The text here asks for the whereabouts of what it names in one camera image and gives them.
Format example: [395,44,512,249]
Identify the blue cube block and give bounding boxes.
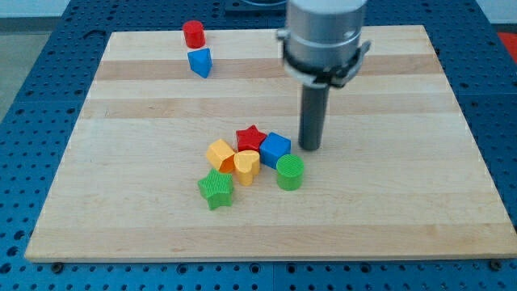
[259,133,292,169]

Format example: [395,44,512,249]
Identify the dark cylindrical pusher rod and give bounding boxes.
[298,85,330,151]

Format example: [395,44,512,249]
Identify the green star block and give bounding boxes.
[197,169,233,210]

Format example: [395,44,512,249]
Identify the red cylinder block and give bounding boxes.
[183,20,206,49]

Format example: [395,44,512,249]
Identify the wooden board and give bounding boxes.
[25,25,516,263]

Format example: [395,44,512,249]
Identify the green cylinder block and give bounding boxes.
[276,154,305,191]

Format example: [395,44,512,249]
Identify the yellow hexagon block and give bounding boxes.
[205,139,236,173]

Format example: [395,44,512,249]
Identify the blue perforated table plate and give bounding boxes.
[1,0,516,290]

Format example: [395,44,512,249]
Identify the blue triangle block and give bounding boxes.
[187,48,212,78]

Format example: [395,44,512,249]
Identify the yellow heart block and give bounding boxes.
[233,150,260,186]

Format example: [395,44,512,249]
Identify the red star block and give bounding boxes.
[236,124,267,152]

